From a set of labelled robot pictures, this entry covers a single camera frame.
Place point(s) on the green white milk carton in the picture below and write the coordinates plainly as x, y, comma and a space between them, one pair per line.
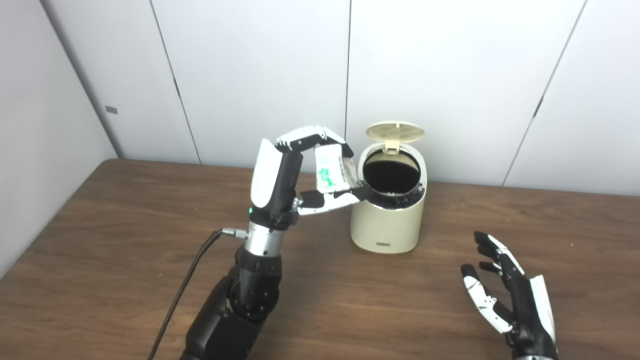
330, 170

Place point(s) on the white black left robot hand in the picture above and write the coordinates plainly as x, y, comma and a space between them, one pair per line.
272, 185

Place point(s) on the black bin liner bag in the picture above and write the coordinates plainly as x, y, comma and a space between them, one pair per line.
400, 201

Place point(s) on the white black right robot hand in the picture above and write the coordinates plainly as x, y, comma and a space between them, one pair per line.
527, 315

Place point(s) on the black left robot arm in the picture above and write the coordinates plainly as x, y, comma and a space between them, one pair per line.
250, 295

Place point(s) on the cream-colored lidded bin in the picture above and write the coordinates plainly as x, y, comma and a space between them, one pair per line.
385, 225

